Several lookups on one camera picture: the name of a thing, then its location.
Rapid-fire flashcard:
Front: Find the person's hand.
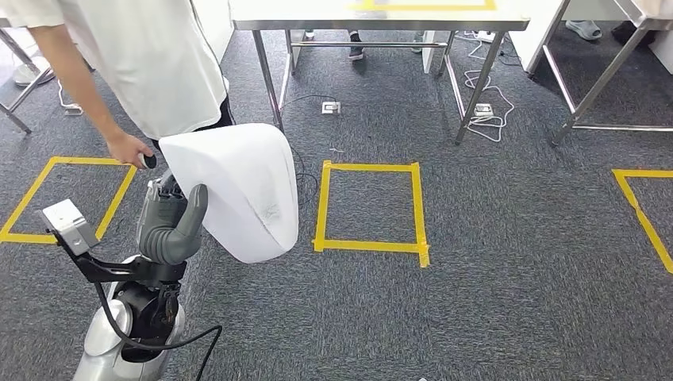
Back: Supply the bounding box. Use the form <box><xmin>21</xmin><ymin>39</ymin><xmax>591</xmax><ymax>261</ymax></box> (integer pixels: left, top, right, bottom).
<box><xmin>105</xmin><ymin>131</ymin><xmax>156</xmax><ymax>169</ymax></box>

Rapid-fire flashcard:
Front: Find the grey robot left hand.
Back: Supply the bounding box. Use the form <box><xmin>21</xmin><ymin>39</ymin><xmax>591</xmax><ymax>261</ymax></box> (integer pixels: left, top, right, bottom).
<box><xmin>137</xmin><ymin>169</ymin><xmax>210</xmax><ymax>266</ymax></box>

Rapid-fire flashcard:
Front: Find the white plastic part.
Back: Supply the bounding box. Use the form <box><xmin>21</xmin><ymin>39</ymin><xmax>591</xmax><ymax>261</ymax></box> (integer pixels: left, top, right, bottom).
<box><xmin>158</xmin><ymin>122</ymin><xmax>300</xmax><ymax>264</ymax></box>

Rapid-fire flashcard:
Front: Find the person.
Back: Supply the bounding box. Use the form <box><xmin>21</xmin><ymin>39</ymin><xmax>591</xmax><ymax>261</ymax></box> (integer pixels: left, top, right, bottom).
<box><xmin>347</xmin><ymin>29</ymin><xmax>366</xmax><ymax>62</ymax></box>
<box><xmin>13</xmin><ymin>63</ymin><xmax>56</xmax><ymax>88</ymax></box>
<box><xmin>0</xmin><ymin>0</ymin><xmax>236</xmax><ymax>171</ymax></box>
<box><xmin>565</xmin><ymin>20</ymin><xmax>654</xmax><ymax>49</ymax></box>

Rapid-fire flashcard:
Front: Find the yellow floor tape square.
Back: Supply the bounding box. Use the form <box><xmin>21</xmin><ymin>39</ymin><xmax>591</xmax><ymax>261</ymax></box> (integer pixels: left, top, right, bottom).
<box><xmin>612</xmin><ymin>168</ymin><xmax>673</xmax><ymax>275</ymax></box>
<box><xmin>313</xmin><ymin>160</ymin><xmax>431</xmax><ymax>268</ymax></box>
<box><xmin>0</xmin><ymin>156</ymin><xmax>139</xmax><ymax>245</ymax></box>

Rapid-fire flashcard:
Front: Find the white desk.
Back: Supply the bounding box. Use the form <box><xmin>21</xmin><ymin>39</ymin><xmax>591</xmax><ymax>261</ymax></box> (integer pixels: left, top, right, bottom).
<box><xmin>507</xmin><ymin>0</ymin><xmax>571</xmax><ymax>73</ymax></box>
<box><xmin>191</xmin><ymin>0</ymin><xmax>236</xmax><ymax>64</ymax></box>
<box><xmin>286</xmin><ymin>29</ymin><xmax>453</xmax><ymax>75</ymax></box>

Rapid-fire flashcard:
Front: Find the white cable with plug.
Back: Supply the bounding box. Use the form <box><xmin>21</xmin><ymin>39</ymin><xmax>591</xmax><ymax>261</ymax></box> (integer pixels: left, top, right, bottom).
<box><xmin>56</xmin><ymin>79</ymin><xmax>84</xmax><ymax>117</ymax></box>

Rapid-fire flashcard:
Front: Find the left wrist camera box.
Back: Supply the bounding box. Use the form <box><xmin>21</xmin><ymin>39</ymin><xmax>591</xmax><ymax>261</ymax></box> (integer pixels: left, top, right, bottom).
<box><xmin>40</xmin><ymin>198</ymin><xmax>187</xmax><ymax>285</ymax></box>

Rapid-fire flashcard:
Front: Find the black left wrist camera cable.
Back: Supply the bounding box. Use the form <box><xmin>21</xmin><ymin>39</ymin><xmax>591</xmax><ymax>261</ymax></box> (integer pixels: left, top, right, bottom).
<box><xmin>93</xmin><ymin>281</ymin><xmax>224</xmax><ymax>381</ymax></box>

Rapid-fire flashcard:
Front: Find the thin black floor cable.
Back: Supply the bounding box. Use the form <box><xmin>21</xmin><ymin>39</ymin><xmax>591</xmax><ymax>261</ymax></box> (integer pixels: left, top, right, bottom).
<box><xmin>281</xmin><ymin>93</ymin><xmax>337</xmax><ymax>109</ymax></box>
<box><xmin>291</xmin><ymin>146</ymin><xmax>320</xmax><ymax>207</ymax></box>

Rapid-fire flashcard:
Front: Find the tangled white cable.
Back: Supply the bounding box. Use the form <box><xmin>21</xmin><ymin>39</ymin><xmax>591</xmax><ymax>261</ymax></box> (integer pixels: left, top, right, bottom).
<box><xmin>454</xmin><ymin>31</ymin><xmax>517</xmax><ymax>144</ymax></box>

